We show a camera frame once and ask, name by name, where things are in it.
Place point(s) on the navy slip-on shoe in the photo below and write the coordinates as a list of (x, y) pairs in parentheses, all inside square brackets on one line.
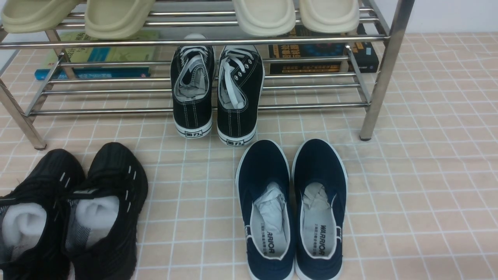
[(263, 183), (320, 183)]

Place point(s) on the black knit sneaker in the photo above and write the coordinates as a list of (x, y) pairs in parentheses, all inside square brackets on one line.
[(32, 220), (100, 237)]

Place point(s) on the steel shoe rack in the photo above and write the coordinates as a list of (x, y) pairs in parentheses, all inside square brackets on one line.
[(392, 37)]

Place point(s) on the black canvas lace-up shoe right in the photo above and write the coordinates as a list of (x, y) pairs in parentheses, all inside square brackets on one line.
[(240, 83)]

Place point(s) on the black canvas lace-up shoe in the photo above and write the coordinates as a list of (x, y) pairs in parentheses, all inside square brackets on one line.
[(192, 75), (240, 83)]

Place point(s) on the black canvas lace-up shoe left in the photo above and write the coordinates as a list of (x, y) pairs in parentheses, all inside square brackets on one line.
[(192, 75)]

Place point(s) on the cream slipper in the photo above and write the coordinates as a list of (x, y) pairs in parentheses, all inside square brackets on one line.
[(330, 16), (116, 19), (28, 16), (265, 18)]

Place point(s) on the blue book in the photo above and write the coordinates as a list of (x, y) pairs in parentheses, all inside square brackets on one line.
[(98, 73)]

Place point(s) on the black book stack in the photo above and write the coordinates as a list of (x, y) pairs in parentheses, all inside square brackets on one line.
[(309, 57)]

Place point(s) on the cream slipper far right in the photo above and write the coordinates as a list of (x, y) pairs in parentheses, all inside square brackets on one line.
[(330, 16)]

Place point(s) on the green yellow book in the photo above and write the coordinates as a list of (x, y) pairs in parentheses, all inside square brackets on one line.
[(105, 54)]

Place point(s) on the cream slipper far left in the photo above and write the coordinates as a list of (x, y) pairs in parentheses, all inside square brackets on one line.
[(28, 16)]

